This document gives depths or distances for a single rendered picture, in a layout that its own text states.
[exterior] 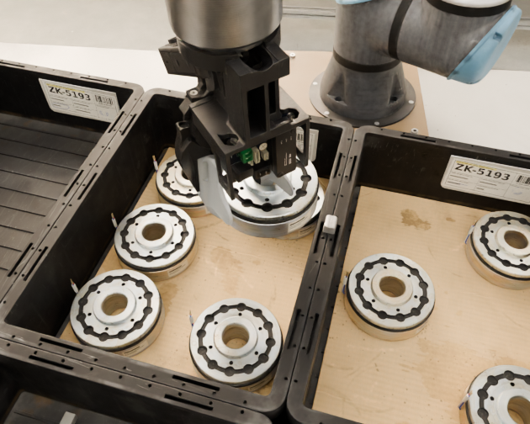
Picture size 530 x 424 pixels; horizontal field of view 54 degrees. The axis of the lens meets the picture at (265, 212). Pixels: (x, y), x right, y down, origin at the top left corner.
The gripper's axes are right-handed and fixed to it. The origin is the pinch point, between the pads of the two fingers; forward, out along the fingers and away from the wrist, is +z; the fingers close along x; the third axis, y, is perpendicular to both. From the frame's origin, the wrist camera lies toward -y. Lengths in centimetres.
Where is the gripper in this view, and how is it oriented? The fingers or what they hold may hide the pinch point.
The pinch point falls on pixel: (237, 193)
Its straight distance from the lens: 52.1
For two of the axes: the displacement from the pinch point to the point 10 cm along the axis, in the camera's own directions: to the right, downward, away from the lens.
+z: 0.4, 6.1, 7.9
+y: 5.0, 6.7, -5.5
